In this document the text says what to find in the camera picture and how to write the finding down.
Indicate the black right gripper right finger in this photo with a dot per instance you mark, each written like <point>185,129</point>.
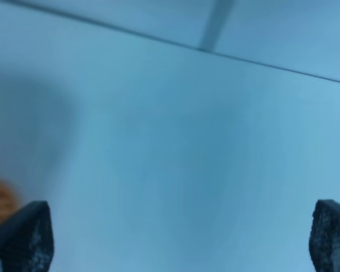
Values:
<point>324,240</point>

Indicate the orange woven wicker basket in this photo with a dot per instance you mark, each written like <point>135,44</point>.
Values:
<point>9,202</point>

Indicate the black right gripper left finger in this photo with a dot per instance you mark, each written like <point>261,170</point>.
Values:
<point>26,239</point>

